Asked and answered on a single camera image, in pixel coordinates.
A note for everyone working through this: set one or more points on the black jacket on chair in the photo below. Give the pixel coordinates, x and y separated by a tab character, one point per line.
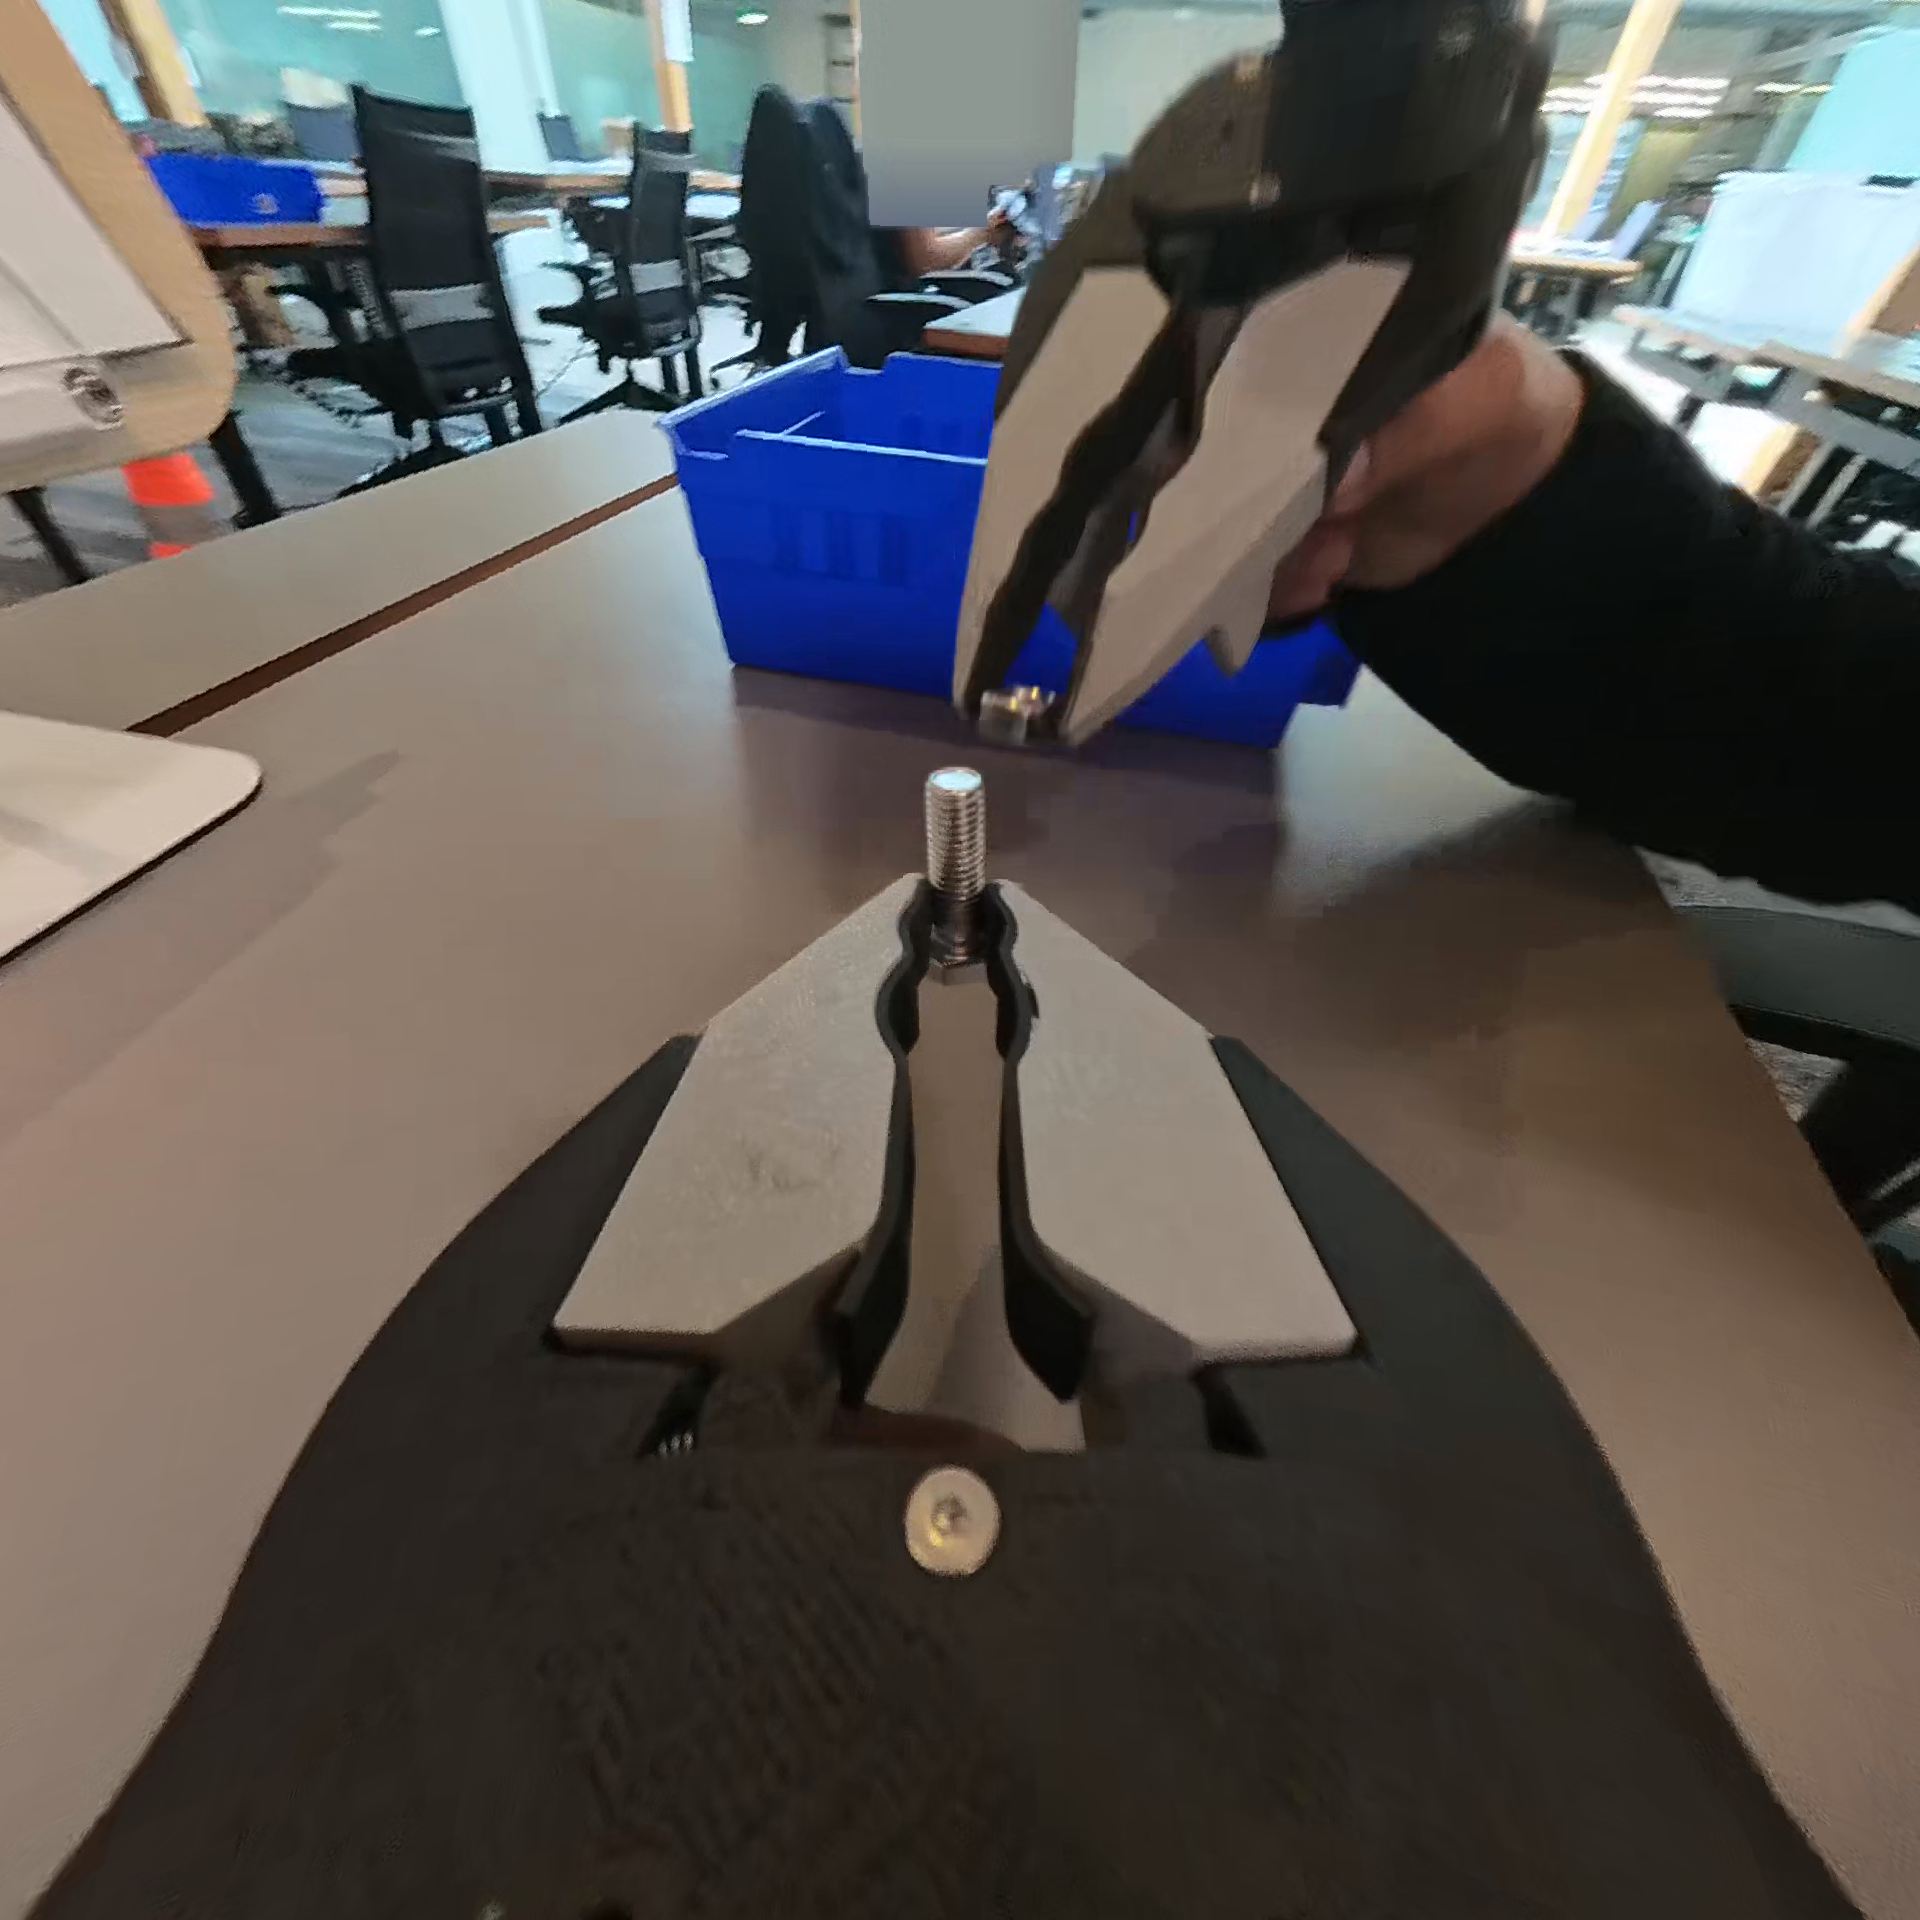
793	211

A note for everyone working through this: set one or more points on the wooden display board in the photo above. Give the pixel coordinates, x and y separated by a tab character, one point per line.
118	179

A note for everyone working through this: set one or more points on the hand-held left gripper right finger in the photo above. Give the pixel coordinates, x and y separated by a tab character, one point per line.
1186	1184

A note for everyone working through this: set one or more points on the person's right forearm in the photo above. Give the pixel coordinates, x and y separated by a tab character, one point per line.
1682	644

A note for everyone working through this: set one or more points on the steel hex bolt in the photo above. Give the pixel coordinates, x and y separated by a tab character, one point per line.
954	840

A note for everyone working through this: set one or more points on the steel hex nut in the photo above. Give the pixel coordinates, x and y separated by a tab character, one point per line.
1008	717

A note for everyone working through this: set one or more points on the person's right hand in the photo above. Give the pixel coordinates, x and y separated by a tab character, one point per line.
1442	467

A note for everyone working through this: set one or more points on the wooden edged office desk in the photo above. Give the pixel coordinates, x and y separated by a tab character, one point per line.
975	322
271	235

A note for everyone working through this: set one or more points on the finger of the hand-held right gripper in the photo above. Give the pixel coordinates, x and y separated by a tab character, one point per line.
1245	467
1049	405

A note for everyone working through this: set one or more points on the white storage box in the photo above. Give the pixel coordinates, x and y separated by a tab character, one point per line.
1786	255

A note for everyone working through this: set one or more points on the blue plastic bin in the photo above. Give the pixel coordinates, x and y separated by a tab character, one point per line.
841	571
223	190

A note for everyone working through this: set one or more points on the orange traffic cone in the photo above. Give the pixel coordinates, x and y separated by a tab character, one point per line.
172	503

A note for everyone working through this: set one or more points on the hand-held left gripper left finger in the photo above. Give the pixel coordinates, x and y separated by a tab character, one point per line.
705	1184

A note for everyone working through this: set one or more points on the black mesh office chair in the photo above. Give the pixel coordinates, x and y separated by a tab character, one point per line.
1799	976

